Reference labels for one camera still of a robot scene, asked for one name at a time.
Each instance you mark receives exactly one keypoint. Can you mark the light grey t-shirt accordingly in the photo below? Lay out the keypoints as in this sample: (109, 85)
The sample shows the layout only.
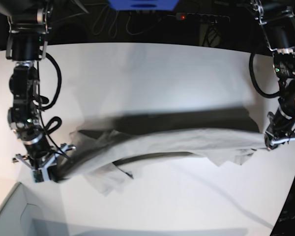
(110, 150)

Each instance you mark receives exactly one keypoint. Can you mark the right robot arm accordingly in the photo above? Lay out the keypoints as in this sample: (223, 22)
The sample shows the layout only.
(30, 22)

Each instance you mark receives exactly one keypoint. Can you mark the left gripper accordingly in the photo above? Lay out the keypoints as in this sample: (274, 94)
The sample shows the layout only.
(279, 131)

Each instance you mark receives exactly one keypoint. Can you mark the blue box at top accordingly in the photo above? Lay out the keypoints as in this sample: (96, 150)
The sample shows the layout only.
(131, 5)

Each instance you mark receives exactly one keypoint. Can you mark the thin looped cable background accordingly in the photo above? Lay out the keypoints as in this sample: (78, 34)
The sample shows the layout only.
(107, 21)

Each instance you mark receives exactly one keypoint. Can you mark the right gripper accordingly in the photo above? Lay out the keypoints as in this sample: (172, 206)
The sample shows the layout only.
(48, 161)

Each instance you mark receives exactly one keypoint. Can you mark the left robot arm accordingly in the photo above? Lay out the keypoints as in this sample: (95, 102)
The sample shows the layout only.
(277, 21)

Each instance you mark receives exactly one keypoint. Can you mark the black power strip red light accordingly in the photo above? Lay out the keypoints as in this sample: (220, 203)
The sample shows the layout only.
(203, 18)

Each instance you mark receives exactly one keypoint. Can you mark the grey bin at corner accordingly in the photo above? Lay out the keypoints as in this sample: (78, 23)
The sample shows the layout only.
(33, 211)

